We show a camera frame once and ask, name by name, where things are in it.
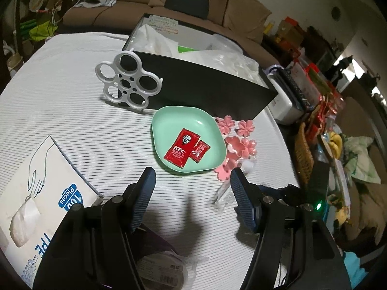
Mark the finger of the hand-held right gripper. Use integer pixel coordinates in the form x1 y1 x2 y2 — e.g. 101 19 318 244
259 184 305 206

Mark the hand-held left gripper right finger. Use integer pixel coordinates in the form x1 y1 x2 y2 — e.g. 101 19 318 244
230 167 353 290

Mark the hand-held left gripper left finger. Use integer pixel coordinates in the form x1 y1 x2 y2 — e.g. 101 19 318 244
32 166 158 290

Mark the white plastic spoon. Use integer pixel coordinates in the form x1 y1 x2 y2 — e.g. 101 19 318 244
213 160 257 213

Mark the purple plastic bowl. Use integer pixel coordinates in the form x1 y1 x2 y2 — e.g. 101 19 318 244
100 225 182 290

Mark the large red sauce packet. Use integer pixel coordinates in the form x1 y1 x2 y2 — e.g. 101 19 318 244
164 128 200 169

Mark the small red sauce packet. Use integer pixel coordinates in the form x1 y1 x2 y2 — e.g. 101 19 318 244
188 140 211 164

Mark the tape roll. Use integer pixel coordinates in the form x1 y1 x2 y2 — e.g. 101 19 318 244
136 248 209 290

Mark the green plastic dish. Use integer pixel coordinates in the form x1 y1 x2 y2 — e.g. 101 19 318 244
151 106 227 175

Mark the black storage box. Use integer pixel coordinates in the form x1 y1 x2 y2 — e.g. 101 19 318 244
122 14 279 120

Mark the white flower-shaped ring rack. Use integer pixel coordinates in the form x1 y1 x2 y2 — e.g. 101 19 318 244
95 51 164 111

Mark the clear plastic bag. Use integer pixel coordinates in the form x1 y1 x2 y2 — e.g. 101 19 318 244
178 48 260 80

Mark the wicker basket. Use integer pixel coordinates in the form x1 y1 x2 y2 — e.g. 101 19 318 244
295 122 315 185

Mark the pink flower-shaped piece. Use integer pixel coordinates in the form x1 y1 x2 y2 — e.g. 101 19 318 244
213 159 239 182
242 139 258 159
216 115 236 135
237 119 255 138

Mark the bunch of bananas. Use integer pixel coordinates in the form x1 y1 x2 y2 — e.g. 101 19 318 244
328 131 343 158

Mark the pale green floral cloth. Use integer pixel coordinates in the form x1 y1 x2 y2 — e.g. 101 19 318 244
343 136 381 185

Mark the white appliance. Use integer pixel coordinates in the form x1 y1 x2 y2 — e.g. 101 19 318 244
266 65 315 124

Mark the black keyboard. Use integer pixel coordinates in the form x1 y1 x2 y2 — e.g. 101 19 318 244
276 66 315 111

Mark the white glove box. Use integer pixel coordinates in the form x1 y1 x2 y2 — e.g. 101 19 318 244
0 135 104 289

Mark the pile of red snack packets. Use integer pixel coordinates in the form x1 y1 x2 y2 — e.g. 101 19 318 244
290 60 345 133

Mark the brown sofa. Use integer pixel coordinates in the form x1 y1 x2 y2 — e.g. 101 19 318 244
62 0 279 67

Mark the green plastic bag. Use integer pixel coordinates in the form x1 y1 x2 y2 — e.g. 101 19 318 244
29 21 58 41

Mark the black cushion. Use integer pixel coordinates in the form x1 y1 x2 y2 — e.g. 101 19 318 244
165 0 210 20

